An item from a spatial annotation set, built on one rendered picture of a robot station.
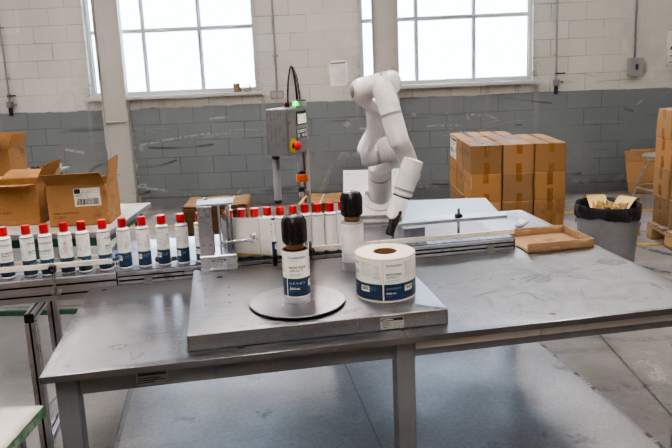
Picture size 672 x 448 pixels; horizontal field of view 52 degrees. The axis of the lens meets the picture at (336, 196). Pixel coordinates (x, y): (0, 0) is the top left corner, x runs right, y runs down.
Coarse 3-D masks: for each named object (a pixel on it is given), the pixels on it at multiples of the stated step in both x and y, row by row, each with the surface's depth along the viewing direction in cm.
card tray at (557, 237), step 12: (528, 228) 312; (540, 228) 313; (552, 228) 314; (564, 228) 314; (516, 240) 305; (528, 240) 304; (540, 240) 304; (552, 240) 303; (564, 240) 302; (576, 240) 289; (588, 240) 290; (528, 252) 286
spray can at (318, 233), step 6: (318, 204) 278; (318, 210) 278; (312, 216) 279; (318, 216) 278; (312, 222) 280; (318, 222) 278; (312, 228) 280; (318, 228) 279; (312, 234) 281; (318, 234) 279; (324, 234) 281; (318, 240) 280; (324, 240) 282; (318, 252) 281
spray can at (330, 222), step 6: (330, 204) 279; (330, 210) 279; (324, 216) 280; (330, 216) 279; (324, 222) 281; (330, 222) 279; (336, 222) 281; (330, 228) 280; (336, 228) 282; (330, 234) 280; (336, 234) 282; (330, 240) 281; (336, 240) 282
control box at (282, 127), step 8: (272, 112) 273; (280, 112) 271; (288, 112) 271; (272, 120) 273; (280, 120) 272; (288, 120) 271; (272, 128) 274; (280, 128) 273; (288, 128) 272; (296, 128) 277; (272, 136) 275; (280, 136) 273; (288, 136) 272; (296, 136) 278; (272, 144) 276; (280, 144) 274; (288, 144) 273; (304, 144) 284; (272, 152) 276; (280, 152) 275; (288, 152) 274; (296, 152) 278
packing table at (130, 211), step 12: (120, 204) 454; (132, 204) 452; (144, 204) 451; (120, 216) 417; (132, 216) 418; (12, 228) 396; (36, 228) 394; (48, 228) 392; (72, 228) 390; (96, 228) 387; (108, 228) 386; (12, 240) 386; (36, 240) 385; (72, 240) 385; (96, 240) 384; (0, 312) 430; (12, 312) 430; (24, 312) 430; (60, 312) 429; (72, 312) 429
